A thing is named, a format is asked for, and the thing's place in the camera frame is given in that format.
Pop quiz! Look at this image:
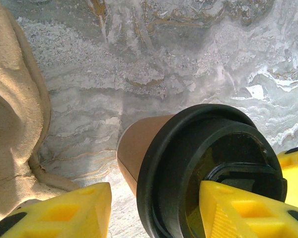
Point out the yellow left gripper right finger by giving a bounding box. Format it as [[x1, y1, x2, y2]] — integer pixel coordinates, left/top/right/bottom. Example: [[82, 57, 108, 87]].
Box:
[[199, 180, 298, 238]]

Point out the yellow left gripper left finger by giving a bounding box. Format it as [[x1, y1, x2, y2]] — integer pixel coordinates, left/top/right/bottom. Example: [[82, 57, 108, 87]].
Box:
[[0, 182, 112, 238]]

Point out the brown paper coffee cup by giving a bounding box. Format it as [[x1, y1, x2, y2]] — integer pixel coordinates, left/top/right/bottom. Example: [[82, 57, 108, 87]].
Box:
[[116, 114, 176, 199]]

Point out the black plastic cup lid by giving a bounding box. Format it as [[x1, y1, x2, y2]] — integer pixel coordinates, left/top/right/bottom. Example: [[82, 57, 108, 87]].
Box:
[[136, 104, 288, 238]]

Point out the pulp cardboard cup carrier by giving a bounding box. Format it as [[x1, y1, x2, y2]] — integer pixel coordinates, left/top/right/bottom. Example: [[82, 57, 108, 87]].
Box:
[[0, 0, 80, 217]]

